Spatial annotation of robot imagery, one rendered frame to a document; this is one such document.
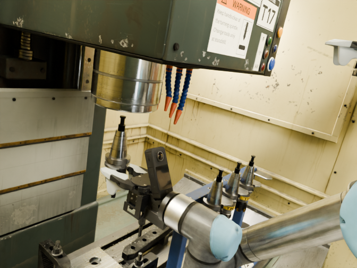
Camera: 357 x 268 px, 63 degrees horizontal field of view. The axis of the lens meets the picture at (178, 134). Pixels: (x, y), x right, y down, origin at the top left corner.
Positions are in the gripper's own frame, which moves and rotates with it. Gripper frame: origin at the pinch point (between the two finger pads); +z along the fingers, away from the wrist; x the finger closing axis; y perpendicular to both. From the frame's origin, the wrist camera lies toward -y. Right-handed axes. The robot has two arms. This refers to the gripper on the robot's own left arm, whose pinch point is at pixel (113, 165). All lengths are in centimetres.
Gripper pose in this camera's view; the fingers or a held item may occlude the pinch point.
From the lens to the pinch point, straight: 76.2
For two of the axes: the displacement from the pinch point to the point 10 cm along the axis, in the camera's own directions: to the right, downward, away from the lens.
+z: -7.8, -3.2, 5.4
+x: 6.0, -1.2, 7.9
